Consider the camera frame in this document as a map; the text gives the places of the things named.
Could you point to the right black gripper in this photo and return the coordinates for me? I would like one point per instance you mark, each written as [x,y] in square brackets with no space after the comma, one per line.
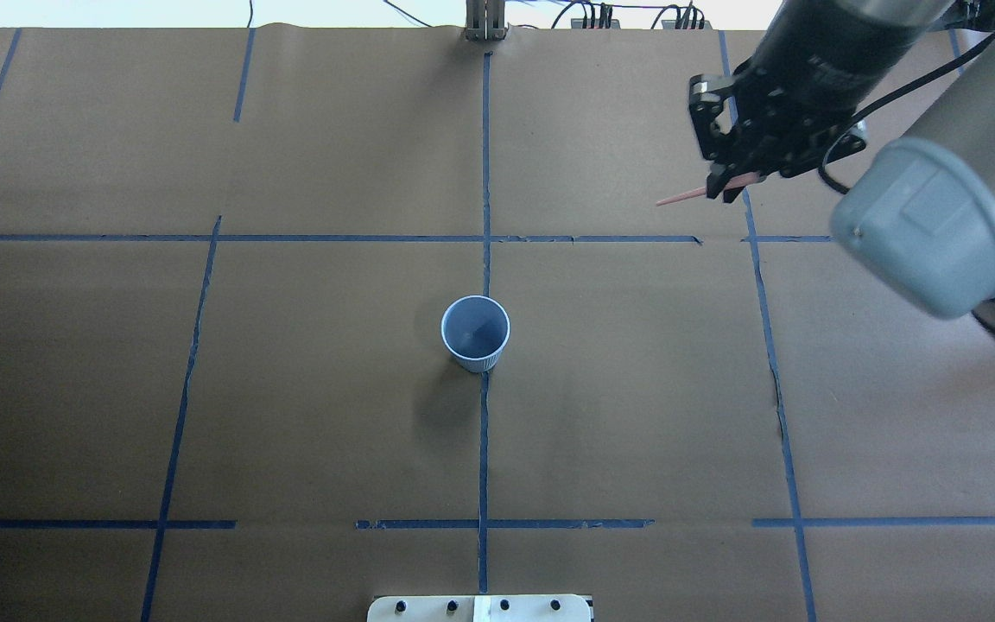
[819,52]

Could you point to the pink chopstick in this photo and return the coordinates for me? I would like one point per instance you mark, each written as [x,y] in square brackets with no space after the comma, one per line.
[696,193]

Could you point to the blue ribbed plastic cup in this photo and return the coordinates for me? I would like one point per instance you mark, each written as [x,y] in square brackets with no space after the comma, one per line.
[475,330]

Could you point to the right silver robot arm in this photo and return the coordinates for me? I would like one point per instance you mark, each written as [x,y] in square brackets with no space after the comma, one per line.
[915,169]

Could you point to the right black cable connector block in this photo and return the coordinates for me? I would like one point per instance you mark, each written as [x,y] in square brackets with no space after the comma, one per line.
[681,17]

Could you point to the black cable connector block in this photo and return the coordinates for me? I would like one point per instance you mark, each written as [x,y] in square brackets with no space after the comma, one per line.
[596,16]
[681,17]

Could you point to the left black cable connector block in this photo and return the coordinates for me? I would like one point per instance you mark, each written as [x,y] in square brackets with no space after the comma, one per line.
[596,16]

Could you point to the aluminium frame post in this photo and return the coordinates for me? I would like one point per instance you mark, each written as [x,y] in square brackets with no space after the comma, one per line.
[485,20]

